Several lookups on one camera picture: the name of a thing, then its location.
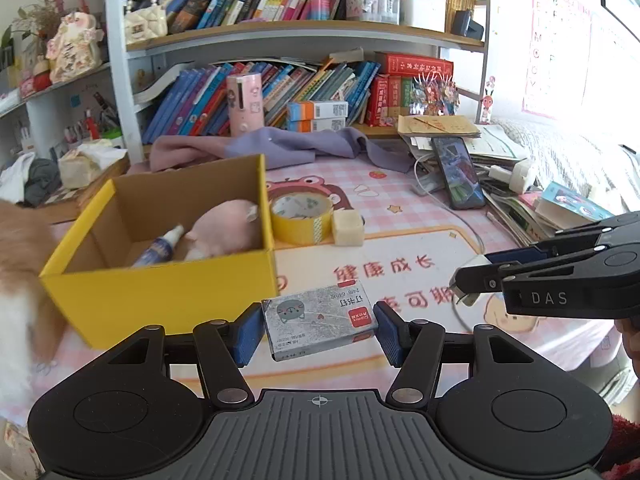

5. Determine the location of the row of blue paperback books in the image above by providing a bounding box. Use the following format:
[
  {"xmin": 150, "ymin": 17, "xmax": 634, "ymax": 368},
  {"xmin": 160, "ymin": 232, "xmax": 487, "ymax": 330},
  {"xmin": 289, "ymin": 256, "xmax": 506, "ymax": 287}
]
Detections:
[{"xmin": 142, "ymin": 60, "xmax": 381, "ymax": 146}]

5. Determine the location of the alphabet wall poster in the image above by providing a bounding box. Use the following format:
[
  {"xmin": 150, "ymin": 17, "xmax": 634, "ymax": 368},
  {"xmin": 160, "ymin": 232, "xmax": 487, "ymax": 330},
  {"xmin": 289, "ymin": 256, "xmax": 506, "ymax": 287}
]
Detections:
[{"xmin": 522, "ymin": 0, "xmax": 601, "ymax": 121}]

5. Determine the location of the grey white cubby shelf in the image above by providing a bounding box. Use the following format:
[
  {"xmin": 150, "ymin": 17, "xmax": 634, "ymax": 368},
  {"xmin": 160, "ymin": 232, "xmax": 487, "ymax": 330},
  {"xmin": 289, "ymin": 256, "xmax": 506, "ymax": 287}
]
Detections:
[{"xmin": 0, "ymin": 62, "xmax": 117, "ymax": 162}]

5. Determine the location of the mauve and lavender cloth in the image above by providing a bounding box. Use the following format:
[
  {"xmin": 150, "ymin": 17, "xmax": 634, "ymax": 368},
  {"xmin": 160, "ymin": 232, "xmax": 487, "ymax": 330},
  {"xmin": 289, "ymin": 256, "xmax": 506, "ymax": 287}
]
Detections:
[{"xmin": 150, "ymin": 126, "xmax": 416, "ymax": 175}]

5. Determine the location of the black box on shelf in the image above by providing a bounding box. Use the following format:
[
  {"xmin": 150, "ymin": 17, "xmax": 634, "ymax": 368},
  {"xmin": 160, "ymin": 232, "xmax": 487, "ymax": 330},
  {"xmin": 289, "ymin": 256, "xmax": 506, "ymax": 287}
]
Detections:
[{"xmin": 452, "ymin": 9, "xmax": 485, "ymax": 41}]

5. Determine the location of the white charger plug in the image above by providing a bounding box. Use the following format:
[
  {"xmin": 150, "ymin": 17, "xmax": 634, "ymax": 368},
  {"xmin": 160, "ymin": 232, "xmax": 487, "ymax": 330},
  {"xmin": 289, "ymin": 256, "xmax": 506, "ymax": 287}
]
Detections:
[{"xmin": 487, "ymin": 159, "xmax": 536, "ymax": 193}]

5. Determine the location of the pink checkered printed tablecloth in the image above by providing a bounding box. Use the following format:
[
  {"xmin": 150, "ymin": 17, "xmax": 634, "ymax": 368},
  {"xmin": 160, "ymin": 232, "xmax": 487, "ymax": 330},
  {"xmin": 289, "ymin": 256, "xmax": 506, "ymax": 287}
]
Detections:
[{"xmin": 0, "ymin": 150, "xmax": 626, "ymax": 461}]

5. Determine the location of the red cartoon figure sticker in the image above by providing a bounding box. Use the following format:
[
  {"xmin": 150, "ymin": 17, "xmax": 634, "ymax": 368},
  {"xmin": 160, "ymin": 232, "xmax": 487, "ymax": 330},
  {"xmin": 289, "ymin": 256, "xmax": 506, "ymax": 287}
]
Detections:
[{"xmin": 480, "ymin": 76, "xmax": 497, "ymax": 125}]

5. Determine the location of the dried flower bunch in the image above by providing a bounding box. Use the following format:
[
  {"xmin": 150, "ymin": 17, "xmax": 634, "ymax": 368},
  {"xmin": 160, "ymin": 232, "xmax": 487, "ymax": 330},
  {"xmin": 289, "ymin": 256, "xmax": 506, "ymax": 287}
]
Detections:
[{"xmin": 10, "ymin": 0, "xmax": 66, "ymax": 46}]

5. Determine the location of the yellow tape roll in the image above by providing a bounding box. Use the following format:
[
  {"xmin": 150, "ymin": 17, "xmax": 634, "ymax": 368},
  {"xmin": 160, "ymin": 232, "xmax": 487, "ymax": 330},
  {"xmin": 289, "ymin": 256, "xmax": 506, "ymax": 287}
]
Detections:
[{"xmin": 269, "ymin": 191, "xmax": 335, "ymax": 246}]

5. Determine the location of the orange white medicine box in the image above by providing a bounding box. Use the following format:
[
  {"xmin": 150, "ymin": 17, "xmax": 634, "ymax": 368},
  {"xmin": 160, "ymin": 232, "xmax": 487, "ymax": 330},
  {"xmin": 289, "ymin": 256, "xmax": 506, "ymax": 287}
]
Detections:
[
  {"xmin": 287, "ymin": 101, "xmax": 349, "ymax": 122},
  {"xmin": 287, "ymin": 117, "xmax": 347, "ymax": 134}
]

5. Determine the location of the red fuzzy cloth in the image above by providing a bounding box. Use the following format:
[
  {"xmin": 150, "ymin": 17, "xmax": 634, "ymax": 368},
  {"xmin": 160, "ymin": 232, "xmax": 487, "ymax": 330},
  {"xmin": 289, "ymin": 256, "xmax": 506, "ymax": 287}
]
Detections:
[{"xmin": 597, "ymin": 407, "xmax": 640, "ymax": 480}]

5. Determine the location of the pile of clothes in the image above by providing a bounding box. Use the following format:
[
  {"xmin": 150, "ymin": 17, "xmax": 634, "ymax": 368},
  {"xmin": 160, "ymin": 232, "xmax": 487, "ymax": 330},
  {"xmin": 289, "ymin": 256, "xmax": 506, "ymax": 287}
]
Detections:
[{"xmin": 0, "ymin": 152, "xmax": 63, "ymax": 208}]

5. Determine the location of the grey staple box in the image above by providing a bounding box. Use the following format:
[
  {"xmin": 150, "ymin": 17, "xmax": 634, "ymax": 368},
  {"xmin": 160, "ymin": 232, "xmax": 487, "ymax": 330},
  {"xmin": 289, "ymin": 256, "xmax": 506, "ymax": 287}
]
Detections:
[{"xmin": 261, "ymin": 284, "xmax": 380, "ymax": 362}]

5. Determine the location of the desk pen cup with pens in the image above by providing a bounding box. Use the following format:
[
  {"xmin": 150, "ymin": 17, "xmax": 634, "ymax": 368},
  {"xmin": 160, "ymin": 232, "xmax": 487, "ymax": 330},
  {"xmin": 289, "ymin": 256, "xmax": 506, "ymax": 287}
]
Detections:
[{"xmin": 65, "ymin": 92, "xmax": 123, "ymax": 143}]

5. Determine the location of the red round ornament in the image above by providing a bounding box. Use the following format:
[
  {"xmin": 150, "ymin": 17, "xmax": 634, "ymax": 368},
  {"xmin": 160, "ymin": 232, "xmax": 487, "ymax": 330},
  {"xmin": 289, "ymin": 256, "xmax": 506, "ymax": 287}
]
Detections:
[{"xmin": 32, "ymin": 57, "xmax": 54, "ymax": 92}]

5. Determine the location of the black smartphone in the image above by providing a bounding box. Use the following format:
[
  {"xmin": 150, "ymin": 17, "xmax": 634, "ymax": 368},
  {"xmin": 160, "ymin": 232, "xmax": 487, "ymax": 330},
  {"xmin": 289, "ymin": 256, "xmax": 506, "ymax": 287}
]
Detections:
[{"xmin": 431, "ymin": 136, "xmax": 486, "ymax": 210}]

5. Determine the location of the small glue bottle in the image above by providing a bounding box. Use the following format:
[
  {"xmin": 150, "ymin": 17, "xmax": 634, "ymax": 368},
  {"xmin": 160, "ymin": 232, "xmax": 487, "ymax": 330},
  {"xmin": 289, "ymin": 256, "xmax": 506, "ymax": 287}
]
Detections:
[{"xmin": 131, "ymin": 225, "xmax": 186, "ymax": 267}]

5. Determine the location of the wooden chessboard box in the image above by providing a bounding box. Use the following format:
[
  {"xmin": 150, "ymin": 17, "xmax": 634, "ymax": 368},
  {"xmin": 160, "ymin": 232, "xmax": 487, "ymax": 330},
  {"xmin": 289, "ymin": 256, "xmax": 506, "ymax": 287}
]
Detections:
[{"xmin": 42, "ymin": 157, "xmax": 132, "ymax": 223}]

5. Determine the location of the cream cloth bag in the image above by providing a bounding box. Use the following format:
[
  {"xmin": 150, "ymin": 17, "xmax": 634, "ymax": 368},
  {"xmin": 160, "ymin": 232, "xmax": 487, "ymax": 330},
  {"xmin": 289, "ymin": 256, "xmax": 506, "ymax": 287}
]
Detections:
[{"xmin": 57, "ymin": 140, "xmax": 128, "ymax": 191}]

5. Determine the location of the stack of brown envelopes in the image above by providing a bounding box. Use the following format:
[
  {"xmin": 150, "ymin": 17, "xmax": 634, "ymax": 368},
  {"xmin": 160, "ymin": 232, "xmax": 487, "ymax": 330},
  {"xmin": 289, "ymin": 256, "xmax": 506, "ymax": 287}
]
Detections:
[{"xmin": 397, "ymin": 114, "xmax": 482, "ymax": 140}]

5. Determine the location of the white quilted handbag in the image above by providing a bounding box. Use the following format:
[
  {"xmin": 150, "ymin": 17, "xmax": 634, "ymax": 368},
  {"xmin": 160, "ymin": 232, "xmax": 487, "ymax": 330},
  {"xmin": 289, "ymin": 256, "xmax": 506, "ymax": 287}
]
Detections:
[{"xmin": 124, "ymin": 0, "xmax": 168, "ymax": 45}]

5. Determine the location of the white charging cable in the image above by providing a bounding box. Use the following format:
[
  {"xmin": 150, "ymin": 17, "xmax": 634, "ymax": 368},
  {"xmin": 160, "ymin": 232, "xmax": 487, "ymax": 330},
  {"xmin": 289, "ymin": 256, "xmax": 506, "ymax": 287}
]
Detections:
[{"xmin": 412, "ymin": 152, "xmax": 488, "ymax": 333}]

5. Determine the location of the pink plush toy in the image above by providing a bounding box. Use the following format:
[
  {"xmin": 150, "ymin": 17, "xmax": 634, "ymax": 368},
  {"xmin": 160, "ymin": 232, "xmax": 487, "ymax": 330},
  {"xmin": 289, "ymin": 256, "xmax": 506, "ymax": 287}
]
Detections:
[{"xmin": 182, "ymin": 199, "xmax": 261, "ymax": 261}]

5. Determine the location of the pile of books and papers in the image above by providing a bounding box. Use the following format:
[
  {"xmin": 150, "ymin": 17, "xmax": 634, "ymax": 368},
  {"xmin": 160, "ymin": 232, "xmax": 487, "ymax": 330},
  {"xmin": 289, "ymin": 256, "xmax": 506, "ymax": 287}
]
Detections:
[{"xmin": 407, "ymin": 125, "xmax": 617, "ymax": 247}]

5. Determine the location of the orange white fluffy cat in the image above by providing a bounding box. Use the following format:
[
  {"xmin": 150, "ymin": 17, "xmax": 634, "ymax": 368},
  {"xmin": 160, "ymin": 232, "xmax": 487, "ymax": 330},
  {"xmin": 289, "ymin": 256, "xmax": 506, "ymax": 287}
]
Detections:
[{"xmin": 0, "ymin": 200, "xmax": 68, "ymax": 406}]

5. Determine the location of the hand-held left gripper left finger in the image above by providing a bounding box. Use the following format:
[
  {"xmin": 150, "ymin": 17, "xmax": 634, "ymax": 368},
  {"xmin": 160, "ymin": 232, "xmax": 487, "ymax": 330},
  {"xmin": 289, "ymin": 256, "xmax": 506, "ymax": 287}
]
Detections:
[{"xmin": 107, "ymin": 305, "xmax": 266, "ymax": 406}]

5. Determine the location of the white patterned bed blanket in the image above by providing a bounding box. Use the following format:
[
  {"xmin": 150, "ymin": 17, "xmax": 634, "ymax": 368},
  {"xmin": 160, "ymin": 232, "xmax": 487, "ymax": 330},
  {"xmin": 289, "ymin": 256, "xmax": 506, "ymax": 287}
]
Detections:
[{"xmin": 492, "ymin": 115, "xmax": 640, "ymax": 221}]

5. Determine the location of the red boxed book set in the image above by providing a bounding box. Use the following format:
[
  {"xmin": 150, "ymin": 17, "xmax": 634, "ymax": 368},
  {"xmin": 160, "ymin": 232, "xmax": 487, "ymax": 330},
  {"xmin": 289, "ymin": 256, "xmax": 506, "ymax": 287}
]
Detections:
[{"xmin": 365, "ymin": 75, "xmax": 416, "ymax": 128}]

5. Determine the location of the white block eraser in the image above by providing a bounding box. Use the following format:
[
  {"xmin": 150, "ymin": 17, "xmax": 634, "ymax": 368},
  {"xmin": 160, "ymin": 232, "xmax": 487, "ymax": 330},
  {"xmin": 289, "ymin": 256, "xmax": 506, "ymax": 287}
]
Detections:
[{"xmin": 332, "ymin": 208, "xmax": 364, "ymax": 247}]

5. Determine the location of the yellow cardboard box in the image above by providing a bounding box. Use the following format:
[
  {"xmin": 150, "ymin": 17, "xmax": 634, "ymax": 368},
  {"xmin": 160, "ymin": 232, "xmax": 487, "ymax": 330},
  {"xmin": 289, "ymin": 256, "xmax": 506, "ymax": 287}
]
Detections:
[{"xmin": 40, "ymin": 154, "xmax": 278, "ymax": 350}]

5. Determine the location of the pink cylindrical device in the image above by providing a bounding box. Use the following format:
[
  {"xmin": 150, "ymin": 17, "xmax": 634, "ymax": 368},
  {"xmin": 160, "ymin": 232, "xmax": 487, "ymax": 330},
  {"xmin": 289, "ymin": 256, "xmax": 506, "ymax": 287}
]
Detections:
[{"xmin": 226, "ymin": 72, "xmax": 265, "ymax": 137}]

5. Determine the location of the pink butterfly doll ornament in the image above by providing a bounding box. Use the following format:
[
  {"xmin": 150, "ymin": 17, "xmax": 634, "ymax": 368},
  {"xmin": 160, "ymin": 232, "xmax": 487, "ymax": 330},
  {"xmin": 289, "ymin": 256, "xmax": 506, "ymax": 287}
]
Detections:
[{"xmin": 46, "ymin": 12, "xmax": 103, "ymax": 85}]

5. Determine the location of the glittery colourful ornament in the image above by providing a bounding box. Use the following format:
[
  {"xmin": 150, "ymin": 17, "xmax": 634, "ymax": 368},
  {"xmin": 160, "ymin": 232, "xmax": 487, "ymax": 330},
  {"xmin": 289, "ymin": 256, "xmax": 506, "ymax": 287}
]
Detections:
[{"xmin": 410, "ymin": 72, "xmax": 461, "ymax": 116}]

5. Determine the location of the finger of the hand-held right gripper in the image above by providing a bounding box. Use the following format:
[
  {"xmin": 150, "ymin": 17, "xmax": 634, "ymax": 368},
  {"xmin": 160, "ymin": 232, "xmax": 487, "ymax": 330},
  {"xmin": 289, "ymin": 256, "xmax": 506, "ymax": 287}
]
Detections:
[
  {"xmin": 452, "ymin": 246, "xmax": 608, "ymax": 294},
  {"xmin": 487, "ymin": 211, "xmax": 640, "ymax": 265}
]

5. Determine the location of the thick red dictionary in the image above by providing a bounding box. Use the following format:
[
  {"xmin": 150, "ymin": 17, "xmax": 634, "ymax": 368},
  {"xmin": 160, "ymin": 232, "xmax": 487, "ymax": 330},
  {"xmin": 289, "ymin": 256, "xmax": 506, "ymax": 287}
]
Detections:
[{"xmin": 376, "ymin": 52, "xmax": 455, "ymax": 79}]

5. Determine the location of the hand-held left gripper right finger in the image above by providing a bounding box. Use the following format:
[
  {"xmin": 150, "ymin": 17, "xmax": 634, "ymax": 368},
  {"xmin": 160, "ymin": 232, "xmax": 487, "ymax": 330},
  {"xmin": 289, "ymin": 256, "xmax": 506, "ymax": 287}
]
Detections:
[{"xmin": 372, "ymin": 302, "xmax": 534, "ymax": 406}]

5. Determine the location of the white wooden bookshelf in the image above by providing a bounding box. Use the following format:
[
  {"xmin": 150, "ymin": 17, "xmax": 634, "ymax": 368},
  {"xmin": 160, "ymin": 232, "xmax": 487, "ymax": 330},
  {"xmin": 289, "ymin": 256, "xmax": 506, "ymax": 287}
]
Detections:
[{"xmin": 105, "ymin": 0, "xmax": 493, "ymax": 157}]

